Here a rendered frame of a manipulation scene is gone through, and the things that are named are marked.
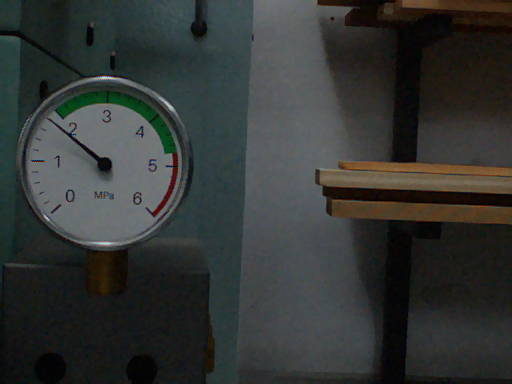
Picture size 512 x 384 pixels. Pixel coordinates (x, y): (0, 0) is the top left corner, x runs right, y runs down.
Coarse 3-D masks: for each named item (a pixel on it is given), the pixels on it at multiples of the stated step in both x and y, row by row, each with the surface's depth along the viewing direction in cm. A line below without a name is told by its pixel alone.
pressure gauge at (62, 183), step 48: (48, 96) 35; (96, 96) 35; (144, 96) 35; (48, 144) 35; (96, 144) 35; (144, 144) 36; (48, 192) 35; (96, 192) 35; (144, 192) 36; (96, 240) 35; (144, 240) 35; (96, 288) 38
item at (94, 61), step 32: (0, 0) 41; (32, 0) 43; (64, 0) 55; (96, 0) 75; (0, 32) 41; (32, 32) 44; (64, 32) 56; (96, 32) 76; (64, 64) 59; (96, 64) 78
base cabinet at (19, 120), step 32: (0, 64) 41; (32, 64) 44; (0, 96) 41; (32, 96) 44; (0, 128) 41; (0, 160) 41; (0, 192) 41; (0, 224) 41; (32, 224) 46; (0, 256) 42; (0, 288) 42; (0, 320) 42
